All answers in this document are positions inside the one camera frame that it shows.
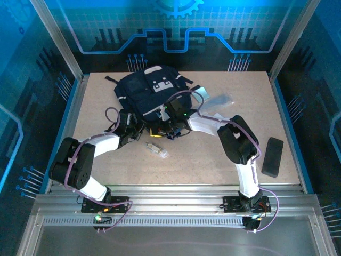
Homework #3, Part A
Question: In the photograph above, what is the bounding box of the small clear supplies bag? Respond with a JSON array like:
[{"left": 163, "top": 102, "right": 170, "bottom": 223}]
[{"left": 144, "top": 140, "right": 169, "bottom": 159}]

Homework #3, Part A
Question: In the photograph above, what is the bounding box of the light teal card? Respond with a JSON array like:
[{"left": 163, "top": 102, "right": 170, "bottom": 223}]
[{"left": 192, "top": 85, "right": 210, "bottom": 102}]

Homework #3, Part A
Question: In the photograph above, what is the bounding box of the navy blue backpack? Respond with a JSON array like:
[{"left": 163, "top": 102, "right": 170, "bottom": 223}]
[{"left": 104, "top": 65, "right": 203, "bottom": 141}]

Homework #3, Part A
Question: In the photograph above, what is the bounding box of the clear plastic stationery bag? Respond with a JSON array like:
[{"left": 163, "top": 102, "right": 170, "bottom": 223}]
[{"left": 196, "top": 91, "right": 236, "bottom": 110}]

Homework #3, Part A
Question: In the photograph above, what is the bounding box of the black pencil case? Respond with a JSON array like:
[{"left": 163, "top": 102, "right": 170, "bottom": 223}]
[{"left": 261, "top": 137, "right": 285, "bottom": 179}]

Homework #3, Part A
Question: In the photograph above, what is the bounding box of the blue table side strip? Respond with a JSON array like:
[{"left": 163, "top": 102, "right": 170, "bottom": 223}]
[{"left": 39, "top": 78, "right": 80, "bottom": 194}]

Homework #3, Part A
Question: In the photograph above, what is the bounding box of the black controller box with LED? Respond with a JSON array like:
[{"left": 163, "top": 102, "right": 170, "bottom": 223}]
[
  {"left": 242, "top": 215, "right": 263, "bottom": 231},
  {"left": 93, "top": 214, "right": 113, "bottom": 224}
]

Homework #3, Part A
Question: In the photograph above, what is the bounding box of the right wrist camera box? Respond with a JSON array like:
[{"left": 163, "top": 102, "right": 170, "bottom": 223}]
[{"left": 158, "top": 104, "right": 172, "bottom": 121}]

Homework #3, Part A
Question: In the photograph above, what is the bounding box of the aluminium table side rail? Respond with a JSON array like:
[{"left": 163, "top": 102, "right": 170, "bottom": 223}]
[
  {"left": 267, "top": 71, "right": 307, "bottom": 194},
  {"left": 46, "top": 74, "right": 90, "bottom": 194}
]

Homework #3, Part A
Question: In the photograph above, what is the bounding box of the aluminium front rail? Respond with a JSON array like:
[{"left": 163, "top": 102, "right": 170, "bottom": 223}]
[{"left": 34, "top": 183, "right": 320, "bottom": 217}]

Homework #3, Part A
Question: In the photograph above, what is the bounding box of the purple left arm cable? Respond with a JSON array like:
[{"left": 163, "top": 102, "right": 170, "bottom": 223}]
[{"left": 63, "top": 106, "right": 134, "bottom": 233}]

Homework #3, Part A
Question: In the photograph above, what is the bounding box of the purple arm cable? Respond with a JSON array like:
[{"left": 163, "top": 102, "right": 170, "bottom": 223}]
[
  {"left": 63, "top": 106, "right": 134, "bottom": 233},
  {"left": 166, "top": 89, "right": 280, "bottom": 234}
]

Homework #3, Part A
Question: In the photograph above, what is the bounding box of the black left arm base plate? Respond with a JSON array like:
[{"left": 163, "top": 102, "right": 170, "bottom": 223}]
[{"left": 81, "top": 196, "right": 130, "bottom": 214}]

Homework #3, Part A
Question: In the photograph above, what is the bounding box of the slotted grey cable duct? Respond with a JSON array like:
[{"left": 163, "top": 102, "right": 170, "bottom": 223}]
[{"left": 42, "top": 217, "right": 245, "bottom": 228}]

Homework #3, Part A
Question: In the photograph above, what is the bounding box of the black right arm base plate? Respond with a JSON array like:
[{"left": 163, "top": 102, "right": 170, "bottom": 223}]
[{"left": 223, "top": 196, "right": 272, "bottom": 214}]

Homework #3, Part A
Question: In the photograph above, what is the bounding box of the aluminium frame post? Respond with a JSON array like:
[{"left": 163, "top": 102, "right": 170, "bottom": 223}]
[
  {"left": 29, "top": 0, "right": 85, "bottom": 81},
  {"left": 268, "top": 0, "right": 322, "bottom": 82}
]

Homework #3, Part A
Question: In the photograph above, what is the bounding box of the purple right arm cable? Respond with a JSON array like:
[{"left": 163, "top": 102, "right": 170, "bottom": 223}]
[{"left": 166, "top": 89, "right": 280, "bottom": 234}]

